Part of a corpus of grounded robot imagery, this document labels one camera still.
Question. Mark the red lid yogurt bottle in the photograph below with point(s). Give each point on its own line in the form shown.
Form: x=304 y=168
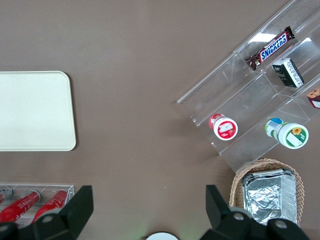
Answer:
x=223 y=128

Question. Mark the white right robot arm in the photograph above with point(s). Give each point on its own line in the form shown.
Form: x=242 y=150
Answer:
x=162 y=237

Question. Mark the clear acrylic bottle rack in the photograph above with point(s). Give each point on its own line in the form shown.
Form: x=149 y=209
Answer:
x=45 y=187

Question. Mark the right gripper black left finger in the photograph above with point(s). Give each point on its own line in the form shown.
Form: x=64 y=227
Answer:
x=67 y=220

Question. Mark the small black drink carton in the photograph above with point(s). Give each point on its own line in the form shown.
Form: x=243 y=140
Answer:
x=287 y=73

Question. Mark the light wicker basket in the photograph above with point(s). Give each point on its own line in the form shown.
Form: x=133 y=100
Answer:
x=236 y=190

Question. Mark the cream plastic tray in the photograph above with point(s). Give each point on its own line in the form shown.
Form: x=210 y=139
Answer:
x=35 y=110

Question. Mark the red aluminium bottle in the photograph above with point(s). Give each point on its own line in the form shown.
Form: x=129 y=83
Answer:
x=51 y=206
x=21 y=206

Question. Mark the chocolate chip cookie box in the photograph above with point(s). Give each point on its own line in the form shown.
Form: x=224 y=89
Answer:
x=315 y=97

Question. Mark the aluminium foil container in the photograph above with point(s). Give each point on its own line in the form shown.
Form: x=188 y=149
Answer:
x=265 y=197

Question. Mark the Snickers chocolate bar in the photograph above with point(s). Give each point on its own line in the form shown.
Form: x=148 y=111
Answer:
x=272 y=48

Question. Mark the green lid yogurt bottle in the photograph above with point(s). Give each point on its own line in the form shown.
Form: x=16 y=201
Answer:
x=290 y=135

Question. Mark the clear acrylic stepped display shelf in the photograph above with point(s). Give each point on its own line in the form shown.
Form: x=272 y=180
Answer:
x=240 y=105

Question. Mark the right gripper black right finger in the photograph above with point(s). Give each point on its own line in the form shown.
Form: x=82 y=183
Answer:
x=225 y=225

